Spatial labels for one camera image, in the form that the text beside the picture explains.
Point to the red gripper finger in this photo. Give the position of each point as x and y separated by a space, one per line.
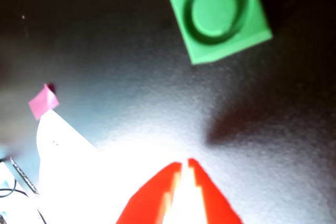
147 200
212 203

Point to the green cube with round recess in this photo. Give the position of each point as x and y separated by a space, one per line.
215 11

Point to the white numbered grid paper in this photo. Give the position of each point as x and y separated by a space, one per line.
68 161

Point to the black printed label strip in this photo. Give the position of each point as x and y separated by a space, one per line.
24 176

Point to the white base sheet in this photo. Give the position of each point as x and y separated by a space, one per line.
13 208

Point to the pink tape piece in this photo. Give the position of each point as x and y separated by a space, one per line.
42 103

